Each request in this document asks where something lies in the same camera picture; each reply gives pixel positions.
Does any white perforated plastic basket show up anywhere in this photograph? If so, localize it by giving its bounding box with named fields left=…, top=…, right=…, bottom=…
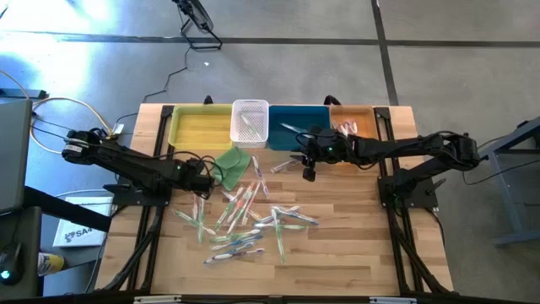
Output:
left=229, top=99, right=270, bottom=149

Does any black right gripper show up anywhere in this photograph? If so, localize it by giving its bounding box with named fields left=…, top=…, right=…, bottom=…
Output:
left=290, top=128, right=358, bottom=182

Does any silver metal bracket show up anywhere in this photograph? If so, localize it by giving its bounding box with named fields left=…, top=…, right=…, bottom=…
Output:
left=133, top=295, right=182, bottom=304
left=370, top=296, right=419, bottom=304

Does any yellow white can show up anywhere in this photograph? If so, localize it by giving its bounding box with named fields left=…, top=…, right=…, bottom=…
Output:
left=36, top=252, right=67, bottom=278

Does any yellow cable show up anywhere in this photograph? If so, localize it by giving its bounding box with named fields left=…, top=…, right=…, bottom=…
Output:
left=0, top=69, right=116, bottom=156

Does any white printed box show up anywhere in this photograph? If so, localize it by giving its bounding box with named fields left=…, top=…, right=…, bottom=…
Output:
left=51, top=195, right=115, bottom=248

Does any blue toothbrush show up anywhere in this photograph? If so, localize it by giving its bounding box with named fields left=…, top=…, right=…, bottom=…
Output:
left=279, top=122, right=314, bottom=137
left=251, top=212, right=280, bottom=225
left=210, top=234, right=264, bottom=252
left=271, top=204, right=321, bottom=225

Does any orange plastic tray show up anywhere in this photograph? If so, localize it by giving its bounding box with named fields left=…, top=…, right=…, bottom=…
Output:
left=328, top=105, right=381, bottom=140

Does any black floor fan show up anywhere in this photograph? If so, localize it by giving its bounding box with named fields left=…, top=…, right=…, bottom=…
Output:
left=171, top=0, right=224, bottom=52

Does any yellow plastic tray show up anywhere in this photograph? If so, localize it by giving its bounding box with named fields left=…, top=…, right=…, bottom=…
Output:
left=167, top=104, right=234, bottom=151

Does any black device green light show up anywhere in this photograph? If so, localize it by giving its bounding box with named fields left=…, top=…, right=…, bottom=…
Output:
left=0, top=242, right=25, bottom=286

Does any black flat bar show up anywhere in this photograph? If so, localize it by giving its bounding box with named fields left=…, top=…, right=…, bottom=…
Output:
left=0, top=88, right=50, bottom=100

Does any green cloth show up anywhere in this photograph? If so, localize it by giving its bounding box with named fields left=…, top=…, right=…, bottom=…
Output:
left=210, top=146, right=252, bottom=192

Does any black diagonal bar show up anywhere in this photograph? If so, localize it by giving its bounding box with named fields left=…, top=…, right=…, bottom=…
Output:
left=23, top=185, right=114, bottom=233

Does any black power cable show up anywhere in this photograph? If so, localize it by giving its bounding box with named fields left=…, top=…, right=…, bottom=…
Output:
left=114, top=45, right=192, bottom=128

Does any black aluminium table frame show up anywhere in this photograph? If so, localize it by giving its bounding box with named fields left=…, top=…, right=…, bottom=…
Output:
left=95, top=104, right=176, bottom=292
left=373, top=106, right=455, bottom=295

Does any blue plastic tray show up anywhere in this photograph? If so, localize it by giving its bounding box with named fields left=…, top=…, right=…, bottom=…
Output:
left=267, top=105, right=332, bottom=152

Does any grey metal table frame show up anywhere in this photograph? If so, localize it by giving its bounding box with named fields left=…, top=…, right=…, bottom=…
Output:
left=478, top=116, right=540, bottom=249

